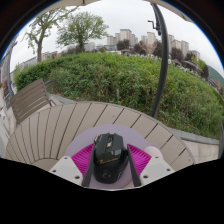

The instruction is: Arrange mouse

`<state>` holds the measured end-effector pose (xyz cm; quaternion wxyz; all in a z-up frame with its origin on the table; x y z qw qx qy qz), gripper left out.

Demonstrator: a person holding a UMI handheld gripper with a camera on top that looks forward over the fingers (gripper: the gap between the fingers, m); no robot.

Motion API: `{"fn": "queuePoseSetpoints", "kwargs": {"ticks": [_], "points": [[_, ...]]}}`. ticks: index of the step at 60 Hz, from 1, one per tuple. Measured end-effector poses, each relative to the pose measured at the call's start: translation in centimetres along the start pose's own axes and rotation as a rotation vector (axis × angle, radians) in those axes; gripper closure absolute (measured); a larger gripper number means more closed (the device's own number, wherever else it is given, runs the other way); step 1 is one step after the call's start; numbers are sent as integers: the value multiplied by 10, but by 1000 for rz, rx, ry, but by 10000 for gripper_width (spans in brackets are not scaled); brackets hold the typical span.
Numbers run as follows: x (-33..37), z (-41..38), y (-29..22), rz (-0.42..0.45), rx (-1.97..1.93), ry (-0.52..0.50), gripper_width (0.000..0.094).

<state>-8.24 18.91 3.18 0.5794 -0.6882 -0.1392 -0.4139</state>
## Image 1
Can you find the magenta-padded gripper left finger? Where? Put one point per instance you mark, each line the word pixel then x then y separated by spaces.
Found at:
pixel 66 169

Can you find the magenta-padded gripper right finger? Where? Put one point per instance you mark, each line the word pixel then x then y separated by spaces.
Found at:
pixel 156 168

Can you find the black computer mouse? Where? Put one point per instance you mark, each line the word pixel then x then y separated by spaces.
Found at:
pixel 109 158

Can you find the lilac mouse pad, pink wrist rest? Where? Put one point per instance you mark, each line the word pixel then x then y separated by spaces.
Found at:
pixel 86 136

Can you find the grey slatted patio chair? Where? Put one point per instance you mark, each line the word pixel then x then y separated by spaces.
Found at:
pixel 30 98

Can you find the black curved parasol pole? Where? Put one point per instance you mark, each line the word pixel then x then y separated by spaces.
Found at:
pixel 163 66

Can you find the dark tall sign pillar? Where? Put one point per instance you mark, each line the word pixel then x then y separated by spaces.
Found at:
pixel 6 73

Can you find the group of beige high-rise buildings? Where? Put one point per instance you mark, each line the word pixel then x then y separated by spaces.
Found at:
pixel 125 35

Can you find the thin-crowned tree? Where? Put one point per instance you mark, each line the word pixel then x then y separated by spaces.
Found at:
pixel 40 33

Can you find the round bushy green tree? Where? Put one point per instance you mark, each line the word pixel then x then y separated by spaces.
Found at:
pixel 81 30

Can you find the beige parasol canopy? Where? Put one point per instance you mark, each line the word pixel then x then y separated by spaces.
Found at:
pixel 86 2

